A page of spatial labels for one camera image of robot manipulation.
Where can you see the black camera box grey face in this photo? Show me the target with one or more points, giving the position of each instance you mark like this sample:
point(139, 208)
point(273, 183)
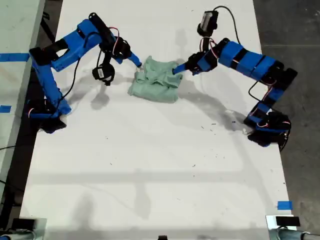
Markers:
point(208, 21)

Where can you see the small black box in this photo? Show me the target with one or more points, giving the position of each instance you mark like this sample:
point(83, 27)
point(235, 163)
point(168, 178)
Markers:
point(23, 223)

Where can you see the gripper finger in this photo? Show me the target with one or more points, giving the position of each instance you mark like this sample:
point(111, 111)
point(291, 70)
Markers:
point(180, 69)
point(135, 60)

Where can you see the flat black device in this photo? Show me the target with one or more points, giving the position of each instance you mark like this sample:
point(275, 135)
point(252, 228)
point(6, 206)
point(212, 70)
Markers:
point(287, 221)

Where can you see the long blue tape strip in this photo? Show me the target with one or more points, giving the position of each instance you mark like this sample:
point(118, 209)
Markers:
point(15, 57)

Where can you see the small white box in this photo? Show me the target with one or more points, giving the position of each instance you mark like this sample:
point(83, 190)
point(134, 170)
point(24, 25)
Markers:
point(270, 222)

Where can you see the short blue tape strip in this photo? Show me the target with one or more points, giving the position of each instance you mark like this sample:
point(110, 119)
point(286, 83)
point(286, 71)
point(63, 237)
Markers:
point(285, 205)
point(5, 109)

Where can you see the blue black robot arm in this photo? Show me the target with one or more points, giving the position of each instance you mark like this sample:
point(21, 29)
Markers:
point(72, 47)
point(250, 62)

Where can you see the grey metal plate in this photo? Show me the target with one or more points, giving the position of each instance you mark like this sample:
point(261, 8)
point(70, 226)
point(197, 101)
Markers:
point(41, 228)

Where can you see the grey clamp cylinder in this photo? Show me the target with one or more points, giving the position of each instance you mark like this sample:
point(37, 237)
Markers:
point(15, 236)
point(290, 235)

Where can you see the black camera box white label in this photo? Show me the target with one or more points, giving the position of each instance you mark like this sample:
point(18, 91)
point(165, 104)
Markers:
point(101, 72)

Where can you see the short black camera stalk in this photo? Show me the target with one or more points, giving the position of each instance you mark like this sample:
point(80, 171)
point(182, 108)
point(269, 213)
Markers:
point(106, 58)
point(205, 42)

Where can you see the black diagonal strut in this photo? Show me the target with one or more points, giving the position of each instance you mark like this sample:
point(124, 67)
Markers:
point(48, 28)

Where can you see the pale side table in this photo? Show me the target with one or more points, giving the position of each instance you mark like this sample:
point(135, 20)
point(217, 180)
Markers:
point(15, 25)

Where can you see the small black object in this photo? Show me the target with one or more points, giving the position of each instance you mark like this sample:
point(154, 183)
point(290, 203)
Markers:
point(162, 237)

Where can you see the pale green T-shirt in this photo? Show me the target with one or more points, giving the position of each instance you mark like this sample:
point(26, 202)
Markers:
point(155, 87)

